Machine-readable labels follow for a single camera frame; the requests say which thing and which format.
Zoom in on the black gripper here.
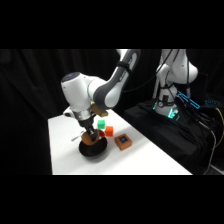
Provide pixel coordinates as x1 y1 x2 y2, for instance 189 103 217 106
79 117 100 141

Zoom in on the brown potato plush toy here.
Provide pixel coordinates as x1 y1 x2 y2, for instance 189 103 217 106
70 129 107 147

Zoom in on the black bowl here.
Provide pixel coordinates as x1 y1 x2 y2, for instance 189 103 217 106
78 135 108 160

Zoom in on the green cube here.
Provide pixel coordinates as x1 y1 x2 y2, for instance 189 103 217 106
97 119 107 130

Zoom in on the orange cube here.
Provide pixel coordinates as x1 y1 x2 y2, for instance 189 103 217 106
104 126 114 138

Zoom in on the brown block with blue square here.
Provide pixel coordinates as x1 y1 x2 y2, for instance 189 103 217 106
114 133 133 151

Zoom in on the black curtain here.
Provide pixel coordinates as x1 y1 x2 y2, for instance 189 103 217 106
0 49 224 176

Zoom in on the black cloth-covered stand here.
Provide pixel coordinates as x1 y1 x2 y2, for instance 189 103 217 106
122 98 224 176

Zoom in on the blue-lit device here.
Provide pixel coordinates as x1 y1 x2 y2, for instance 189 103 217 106
175 90 202 110

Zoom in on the dark box with blue lights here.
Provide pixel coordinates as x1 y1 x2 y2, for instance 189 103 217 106
203 97 222 108

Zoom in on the yellowish wrist camera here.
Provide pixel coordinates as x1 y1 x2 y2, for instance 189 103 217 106
91 103 110 118

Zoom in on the grey cable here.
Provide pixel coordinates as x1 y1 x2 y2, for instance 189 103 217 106
208 129 218 169

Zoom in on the yellow cable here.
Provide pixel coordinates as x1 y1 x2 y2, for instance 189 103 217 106
214 107 224 135

